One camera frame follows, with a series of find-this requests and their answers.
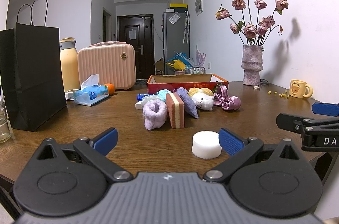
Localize purple knit pouch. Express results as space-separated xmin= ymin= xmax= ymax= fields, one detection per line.
xmin=176 ymin=87 xmax=199 ymax=119

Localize lilac fluffy scrunchie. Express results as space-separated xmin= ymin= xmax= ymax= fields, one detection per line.
xmin=143 ymin=100 xmax=168 ymax=131

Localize pink yellow layered sponge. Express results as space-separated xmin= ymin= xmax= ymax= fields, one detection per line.
xmin=166 ymin=93 xmax=185 ymax=129

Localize white charger with cable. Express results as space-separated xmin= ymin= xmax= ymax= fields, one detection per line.
xmin=65 ymin=89 xmax=78 ymax=101

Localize light blue plush toy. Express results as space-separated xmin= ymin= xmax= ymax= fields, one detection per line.
xmin=156 ymin=89 xmax=171 ymax=102

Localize red cardboard box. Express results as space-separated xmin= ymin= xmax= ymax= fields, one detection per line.
xmin=147 ymin=74 xmax=229 ymax=94

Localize grey refrigerator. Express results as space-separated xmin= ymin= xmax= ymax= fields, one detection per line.
xmin=163 ymin=8 xmax=190 ymax=75

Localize dried pink roses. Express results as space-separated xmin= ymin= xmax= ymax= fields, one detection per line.
xmin=215 ymin=0 xmax=288 ymax=47

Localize blue small box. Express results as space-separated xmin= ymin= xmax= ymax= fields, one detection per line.
xmin=137 ymin=93 xmax=154 ymax=101

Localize yellow thermos jug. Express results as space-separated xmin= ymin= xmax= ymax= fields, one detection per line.
xmin=60 ymin=38 xmax=80 ymax=91

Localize white round sponge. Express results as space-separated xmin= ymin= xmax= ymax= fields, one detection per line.
xmin=191 ymin=131 xmax=222 ymax=159

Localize wire storage cart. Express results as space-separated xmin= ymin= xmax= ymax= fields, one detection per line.
xmin=185 ymin=65 xmax=206 ymax=75

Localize yellow bear mug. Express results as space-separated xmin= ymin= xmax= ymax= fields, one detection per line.
xmin=289 ymin=79 xmax=314 ymax=98

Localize blue tissue pack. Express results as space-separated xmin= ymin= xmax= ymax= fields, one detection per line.
xmin=74 ymin=74 xmax=109 ymax=106

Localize orange fruit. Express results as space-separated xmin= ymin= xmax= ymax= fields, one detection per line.
xmin=104 ymin=83 xmax=115 ymax=95

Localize white yellow plush toy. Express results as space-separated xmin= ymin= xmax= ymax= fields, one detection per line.
xmin=188 ymin=87 xmax=214 ymax=111

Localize glass jar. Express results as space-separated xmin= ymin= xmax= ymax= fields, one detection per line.
xmin=0 ymin=97 xmax=13 ymax=143

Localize pink ribbed suitcase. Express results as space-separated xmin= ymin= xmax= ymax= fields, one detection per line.
xmin=78 ymin=42 xmax=136 ymax=90

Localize black paper shopping bag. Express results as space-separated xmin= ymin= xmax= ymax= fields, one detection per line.
xmin=0 ymin=0 xmax=67 ymax=132

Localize clear plastic bag bundle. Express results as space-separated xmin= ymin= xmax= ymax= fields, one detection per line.
xmin=141 ymin=94 xmax=160 ymax=106

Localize pink textured vase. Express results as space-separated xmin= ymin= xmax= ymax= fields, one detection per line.
xmin=241 ymin=44 xmax=263 ymax=86

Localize pink satin scrunchie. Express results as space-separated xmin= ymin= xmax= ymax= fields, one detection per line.
xmin=214 ymin=85 xmax=241 ymax=111

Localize dark entrance door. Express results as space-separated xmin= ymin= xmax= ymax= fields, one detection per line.
xmin=117 ymin=14 xmax=155 ymax=79

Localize yellow box on fridge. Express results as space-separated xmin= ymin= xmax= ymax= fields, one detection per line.
xmin=169 ymin=3 xmax=188 ymax=13

